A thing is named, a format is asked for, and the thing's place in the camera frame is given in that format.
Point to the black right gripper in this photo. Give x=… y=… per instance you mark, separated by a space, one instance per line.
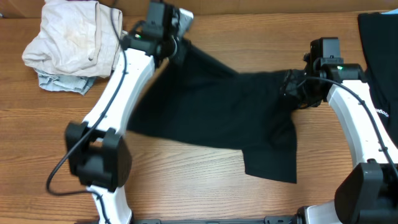
x=288 y=88

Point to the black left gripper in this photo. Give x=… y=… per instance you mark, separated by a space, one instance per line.
x=170 y=56

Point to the black t-shirt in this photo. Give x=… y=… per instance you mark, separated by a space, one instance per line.
x=202 y=101

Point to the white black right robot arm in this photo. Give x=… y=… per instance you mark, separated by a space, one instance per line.
x=369 y=193

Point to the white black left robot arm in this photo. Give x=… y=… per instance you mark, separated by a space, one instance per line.
x=96 y=150

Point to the beige folded garment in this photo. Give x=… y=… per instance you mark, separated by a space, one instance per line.
x=76 y=38

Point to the light blue folded garment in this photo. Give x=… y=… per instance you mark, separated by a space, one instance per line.
x=69 y=83

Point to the black garment pile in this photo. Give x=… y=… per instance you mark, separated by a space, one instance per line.
x=378 y=33

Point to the light blue cloth corner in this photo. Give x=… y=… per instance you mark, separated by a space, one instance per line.
x=395 y=11

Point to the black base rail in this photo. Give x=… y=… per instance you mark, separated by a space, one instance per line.
x=265 y=220

